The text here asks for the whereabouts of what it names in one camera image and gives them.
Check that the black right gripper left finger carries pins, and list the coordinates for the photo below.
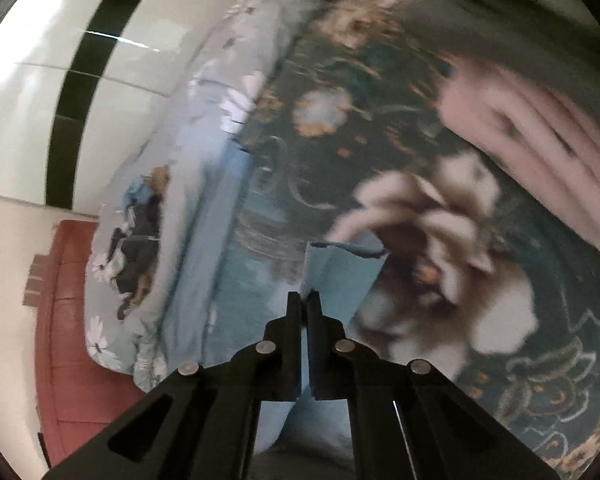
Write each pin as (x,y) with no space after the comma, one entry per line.
(280,354)

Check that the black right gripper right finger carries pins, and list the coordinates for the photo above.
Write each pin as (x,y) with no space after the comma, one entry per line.
(327,369)

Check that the light blue garment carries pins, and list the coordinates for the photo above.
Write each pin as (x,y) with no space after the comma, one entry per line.
(250,245)

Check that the dark clothes pile on quilt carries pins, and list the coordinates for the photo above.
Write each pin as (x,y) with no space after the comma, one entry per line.
(132,255)

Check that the teal floral bed blanket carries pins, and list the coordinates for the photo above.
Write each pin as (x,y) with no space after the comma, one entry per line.
(480,279)

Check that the light blue daisy quilt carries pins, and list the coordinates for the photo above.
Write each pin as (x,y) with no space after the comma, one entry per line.
(215,96)

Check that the red padded headboard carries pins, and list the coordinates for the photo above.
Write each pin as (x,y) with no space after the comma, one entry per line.
(75,397)

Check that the pink folded garment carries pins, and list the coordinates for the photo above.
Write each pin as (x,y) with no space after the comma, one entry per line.
(538,137)

